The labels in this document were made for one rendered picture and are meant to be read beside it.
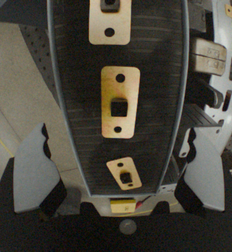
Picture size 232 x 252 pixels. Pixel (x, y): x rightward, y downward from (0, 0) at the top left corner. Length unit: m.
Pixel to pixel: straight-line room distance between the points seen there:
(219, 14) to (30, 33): 0.73
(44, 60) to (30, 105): 1.10
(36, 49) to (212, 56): 0.67
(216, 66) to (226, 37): 0.16
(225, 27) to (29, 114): 1.86
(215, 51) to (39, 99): 1.58
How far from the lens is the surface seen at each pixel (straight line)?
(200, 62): 0.26
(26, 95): 1.71
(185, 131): 0.26
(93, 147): 0.18
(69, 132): 0.16
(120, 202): 0.32
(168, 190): 0.52
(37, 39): 0.71
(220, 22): 0.42
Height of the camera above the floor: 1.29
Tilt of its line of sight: 58 degrees down
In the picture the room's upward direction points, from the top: 179 degrees counter-clockwise
